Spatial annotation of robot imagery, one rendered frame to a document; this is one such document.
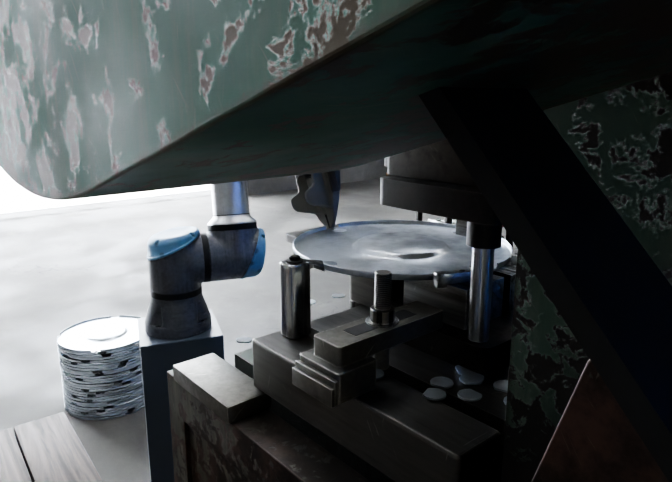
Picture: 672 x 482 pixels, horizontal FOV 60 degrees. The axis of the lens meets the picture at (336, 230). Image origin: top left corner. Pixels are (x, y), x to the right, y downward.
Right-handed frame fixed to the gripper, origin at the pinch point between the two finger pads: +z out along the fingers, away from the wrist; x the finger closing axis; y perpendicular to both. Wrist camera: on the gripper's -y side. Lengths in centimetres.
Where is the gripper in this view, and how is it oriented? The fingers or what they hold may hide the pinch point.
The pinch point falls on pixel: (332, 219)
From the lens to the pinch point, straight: 89.5
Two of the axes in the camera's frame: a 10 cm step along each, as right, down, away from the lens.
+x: 6.2, -2.6, -7.4
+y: -7.3, 1.5, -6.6
